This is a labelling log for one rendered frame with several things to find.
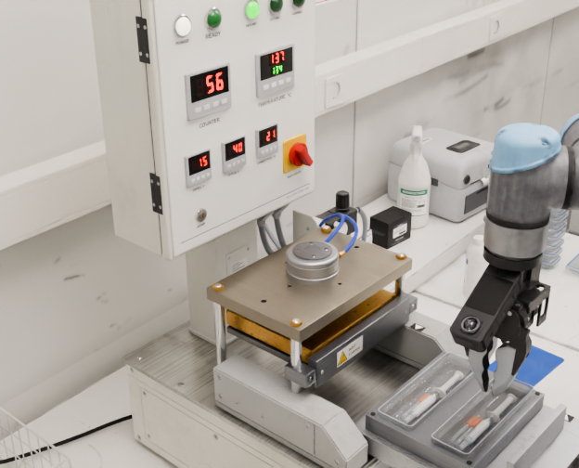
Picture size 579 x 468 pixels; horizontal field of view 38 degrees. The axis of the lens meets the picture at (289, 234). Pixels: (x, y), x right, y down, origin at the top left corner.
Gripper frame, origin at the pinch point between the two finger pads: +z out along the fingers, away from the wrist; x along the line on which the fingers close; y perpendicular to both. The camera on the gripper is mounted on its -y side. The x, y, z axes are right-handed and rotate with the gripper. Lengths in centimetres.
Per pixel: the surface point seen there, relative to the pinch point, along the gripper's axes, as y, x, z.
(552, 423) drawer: 3.1, -8.1, 3.6
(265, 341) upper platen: -10.4, 30.6, 0.7
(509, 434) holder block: -0.1, -3.9, 5.6
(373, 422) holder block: -10.1, 11.2, 5.5
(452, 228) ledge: 84, 54, 24
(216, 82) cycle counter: -7, 43, -35
